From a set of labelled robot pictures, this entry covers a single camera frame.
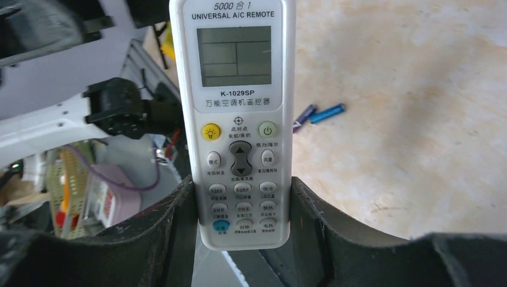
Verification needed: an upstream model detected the green perforated basket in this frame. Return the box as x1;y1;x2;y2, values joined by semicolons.
45;147;88;239

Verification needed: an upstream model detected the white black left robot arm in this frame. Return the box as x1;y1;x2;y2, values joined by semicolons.
1;77;183;167

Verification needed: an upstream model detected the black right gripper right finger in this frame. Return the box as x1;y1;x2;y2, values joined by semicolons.
259;178;506;286

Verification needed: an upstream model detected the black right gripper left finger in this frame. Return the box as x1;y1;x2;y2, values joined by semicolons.
1;176;197;286

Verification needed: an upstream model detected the pink box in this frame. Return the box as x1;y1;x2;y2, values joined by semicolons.
87;164;142;228

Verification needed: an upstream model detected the purple blue AAA battery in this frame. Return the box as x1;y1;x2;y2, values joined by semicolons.
292;104;317;133

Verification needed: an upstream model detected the yellow clamp tool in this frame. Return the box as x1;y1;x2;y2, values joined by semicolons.
160;21;176;62

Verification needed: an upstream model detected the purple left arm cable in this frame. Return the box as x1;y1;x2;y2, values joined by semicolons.
63;143;161;193

